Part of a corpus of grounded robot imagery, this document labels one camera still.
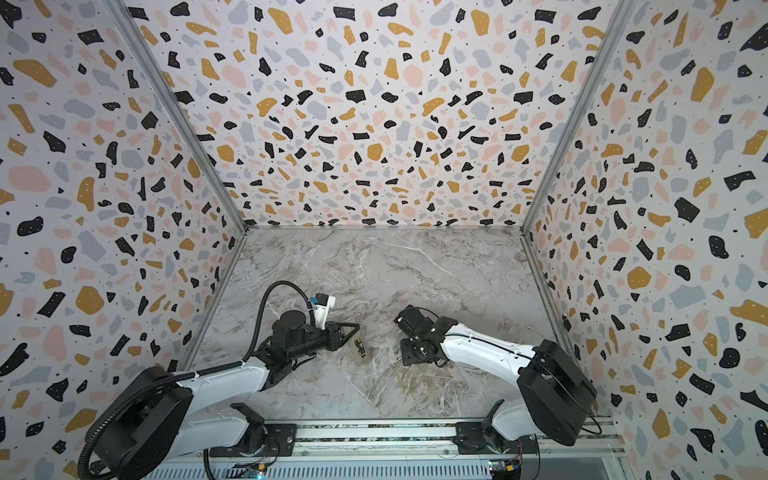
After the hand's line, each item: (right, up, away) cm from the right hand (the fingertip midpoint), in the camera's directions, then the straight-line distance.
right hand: (405, 350), depth 84 cm
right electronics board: (+24, -24, -13) cm, 37 cm away
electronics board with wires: (-36, -24, -14) cm, 46 cm away
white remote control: (-12, +1, -3) cm, 13 cm away
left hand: (-13, +8, -4) cm, 16 cm away
